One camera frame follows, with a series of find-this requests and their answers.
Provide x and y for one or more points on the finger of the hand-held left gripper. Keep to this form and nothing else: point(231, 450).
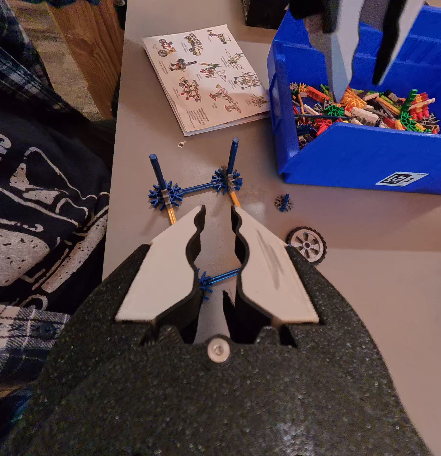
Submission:
point(343, 53)
point(402, 25)

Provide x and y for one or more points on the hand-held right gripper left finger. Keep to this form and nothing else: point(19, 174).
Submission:
point(160, 281)

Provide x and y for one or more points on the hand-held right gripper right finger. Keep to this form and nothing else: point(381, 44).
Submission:
point(277, 285)

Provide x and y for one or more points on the pile of colourful toy pieces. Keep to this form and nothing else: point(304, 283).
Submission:
point(366, 110)

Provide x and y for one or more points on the blue yellow toy rod frame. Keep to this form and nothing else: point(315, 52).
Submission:
point(165, 194)

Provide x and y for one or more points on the blue storage bin white label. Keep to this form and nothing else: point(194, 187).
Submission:
point(348, 160)

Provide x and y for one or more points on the black box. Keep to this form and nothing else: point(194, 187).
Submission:
point(263, 14)

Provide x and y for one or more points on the grey toy wheel black tyre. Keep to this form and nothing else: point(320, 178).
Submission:
point(307, 245)

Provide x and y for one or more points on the small blue grey toy connector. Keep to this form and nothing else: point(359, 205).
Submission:
point(284, 203)

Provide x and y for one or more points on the toy instruction booklet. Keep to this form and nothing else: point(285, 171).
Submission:
point(206, 78)

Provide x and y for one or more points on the person in black shirt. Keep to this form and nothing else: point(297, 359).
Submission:
point(24, 338)

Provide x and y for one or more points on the person's black printed t-shirt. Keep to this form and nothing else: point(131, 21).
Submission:
point(46, 149)

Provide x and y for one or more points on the wooden furniture panel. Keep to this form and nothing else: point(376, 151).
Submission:
point(85, 53)

